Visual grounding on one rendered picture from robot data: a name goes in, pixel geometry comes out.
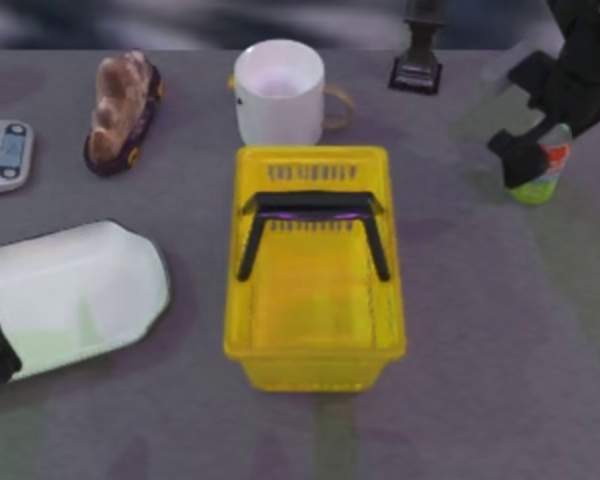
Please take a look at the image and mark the white digital kitchen scale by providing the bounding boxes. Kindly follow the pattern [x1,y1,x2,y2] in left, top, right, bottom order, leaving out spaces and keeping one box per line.
[0,119,35,196]

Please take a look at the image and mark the white ceramic mug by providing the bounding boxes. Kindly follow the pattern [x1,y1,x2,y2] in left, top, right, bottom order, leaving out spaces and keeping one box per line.
[226,40,357,147]

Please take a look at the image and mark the yellow plastic shopping basket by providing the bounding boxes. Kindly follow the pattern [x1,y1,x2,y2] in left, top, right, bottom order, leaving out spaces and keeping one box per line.
[222,144,408,394]

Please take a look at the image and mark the bread loaf in purple wrapper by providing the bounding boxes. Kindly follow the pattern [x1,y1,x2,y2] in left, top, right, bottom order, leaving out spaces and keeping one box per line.
[83,48,166,178]

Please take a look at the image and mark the green drink bottle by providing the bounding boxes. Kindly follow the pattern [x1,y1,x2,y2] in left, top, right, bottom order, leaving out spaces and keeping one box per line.
[504,122,575,207]

